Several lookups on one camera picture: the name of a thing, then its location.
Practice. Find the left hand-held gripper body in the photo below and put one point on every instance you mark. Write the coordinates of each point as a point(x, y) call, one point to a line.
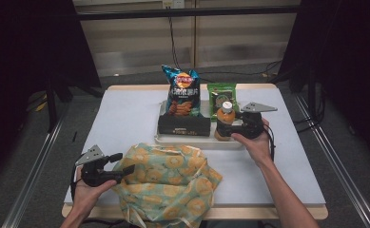
point(93, 172)

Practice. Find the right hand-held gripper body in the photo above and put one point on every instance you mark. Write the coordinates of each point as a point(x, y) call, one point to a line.
point(252, 125)

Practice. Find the orange juice bottle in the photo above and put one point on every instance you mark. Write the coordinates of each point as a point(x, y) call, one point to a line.
point(225, 117)

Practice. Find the green snack packet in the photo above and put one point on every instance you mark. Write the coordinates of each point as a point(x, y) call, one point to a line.
point(217, 93)

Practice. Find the white plastic tray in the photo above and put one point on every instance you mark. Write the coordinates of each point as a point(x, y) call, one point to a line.
point(189, 141)

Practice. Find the black box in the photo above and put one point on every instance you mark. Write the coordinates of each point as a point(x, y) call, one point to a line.
point(182, 125)

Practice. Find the orange and green cloth bag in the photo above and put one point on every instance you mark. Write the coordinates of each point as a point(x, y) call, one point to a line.
point(170, 186)

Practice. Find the blue chip bag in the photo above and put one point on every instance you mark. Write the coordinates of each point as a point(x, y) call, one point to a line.
point(181, 95)

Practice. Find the person's left hand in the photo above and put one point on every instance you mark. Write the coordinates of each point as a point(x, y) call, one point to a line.
point(89, 196)

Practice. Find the person's right hand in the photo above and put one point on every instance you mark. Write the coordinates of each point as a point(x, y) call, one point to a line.
point(258, 148)

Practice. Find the black stand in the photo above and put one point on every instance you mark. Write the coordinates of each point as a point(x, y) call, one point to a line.
point(51, 107)
point(312, 95)

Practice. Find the black horizontal bar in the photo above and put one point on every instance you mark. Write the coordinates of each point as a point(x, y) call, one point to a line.
point(173, 13)

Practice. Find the dark curtain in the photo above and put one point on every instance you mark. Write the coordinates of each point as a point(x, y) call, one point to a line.
point(347, 47)
point(21, 47)

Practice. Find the metal floor rail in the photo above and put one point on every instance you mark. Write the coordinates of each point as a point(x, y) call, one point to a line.
point(44, 152)
point(323, 144)

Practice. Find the white wall socket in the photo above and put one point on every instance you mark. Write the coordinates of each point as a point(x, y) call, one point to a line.
point(173, 3)

